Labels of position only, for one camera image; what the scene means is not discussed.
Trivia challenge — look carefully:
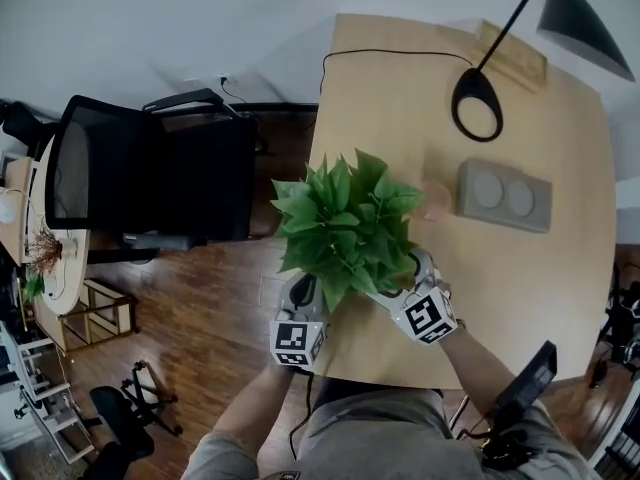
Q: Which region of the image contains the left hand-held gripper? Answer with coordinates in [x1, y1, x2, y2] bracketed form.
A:
[269, 270, 332, 370]

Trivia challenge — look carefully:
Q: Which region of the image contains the person's left forearm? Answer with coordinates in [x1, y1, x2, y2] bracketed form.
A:
[212, 356, 302, 465]

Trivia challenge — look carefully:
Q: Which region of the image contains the small green plant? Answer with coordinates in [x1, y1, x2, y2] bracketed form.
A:
[21, 272, 47, 305]

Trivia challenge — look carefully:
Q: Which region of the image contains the person's grey shirt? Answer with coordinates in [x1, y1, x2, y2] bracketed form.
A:
[181, 386, 597, 480]

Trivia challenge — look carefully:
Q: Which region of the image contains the round light wooden table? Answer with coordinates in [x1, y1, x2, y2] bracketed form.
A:
[0, 132, 92, 316]

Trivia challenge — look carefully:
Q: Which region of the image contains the dried plant in white pot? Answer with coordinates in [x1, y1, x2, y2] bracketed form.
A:
[25, 223, 80, 275]

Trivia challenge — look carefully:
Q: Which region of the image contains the person's right forearm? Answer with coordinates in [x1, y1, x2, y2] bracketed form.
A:
[438, 319, 517, 419]

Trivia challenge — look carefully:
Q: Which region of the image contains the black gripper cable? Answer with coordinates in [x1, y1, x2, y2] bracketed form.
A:
[286, 371, 316, 462]

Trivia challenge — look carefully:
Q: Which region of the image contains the black flat device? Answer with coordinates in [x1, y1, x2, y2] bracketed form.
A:
[493, 339, 559, 415]

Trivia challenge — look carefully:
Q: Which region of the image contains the black lamp cable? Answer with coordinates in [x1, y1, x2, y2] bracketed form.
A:
[319, 48, 474, 105]

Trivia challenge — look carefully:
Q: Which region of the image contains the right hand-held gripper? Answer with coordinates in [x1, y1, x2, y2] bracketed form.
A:
[375, 247, 459, 347]

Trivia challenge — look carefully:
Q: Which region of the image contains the black equipment stand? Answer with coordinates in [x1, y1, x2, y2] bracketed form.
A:
[588, 261, 640, 390]

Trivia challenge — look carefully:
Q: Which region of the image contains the clear drinking glass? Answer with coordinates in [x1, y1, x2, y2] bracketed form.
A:
[418, 177, 454, 222]

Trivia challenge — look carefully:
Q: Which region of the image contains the black mesh office chair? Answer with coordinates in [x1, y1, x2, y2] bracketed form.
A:
[43, 87, 260, 265]

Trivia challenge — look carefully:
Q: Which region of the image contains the black wheeled chair base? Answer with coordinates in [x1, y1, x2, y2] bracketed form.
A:
[88, 360, 184, 465]

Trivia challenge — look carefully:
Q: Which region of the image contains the grey two-circle speaker box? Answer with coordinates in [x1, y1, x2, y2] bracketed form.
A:
[455, 157, 554, 235]

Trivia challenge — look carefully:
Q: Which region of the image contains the black desk lamp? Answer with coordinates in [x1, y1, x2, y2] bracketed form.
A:
[450, 0, 637, 144]

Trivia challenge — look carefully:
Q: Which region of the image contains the green leafy potted plant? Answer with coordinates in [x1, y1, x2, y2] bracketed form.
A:
[269, 147, 427, 314]

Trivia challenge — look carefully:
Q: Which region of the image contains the white metal rack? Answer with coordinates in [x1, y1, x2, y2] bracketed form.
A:
[0, 317, 97, 465]

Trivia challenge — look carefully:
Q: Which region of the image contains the low wooden open shelf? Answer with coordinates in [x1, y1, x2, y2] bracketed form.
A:
[58, 277, 140, 353]

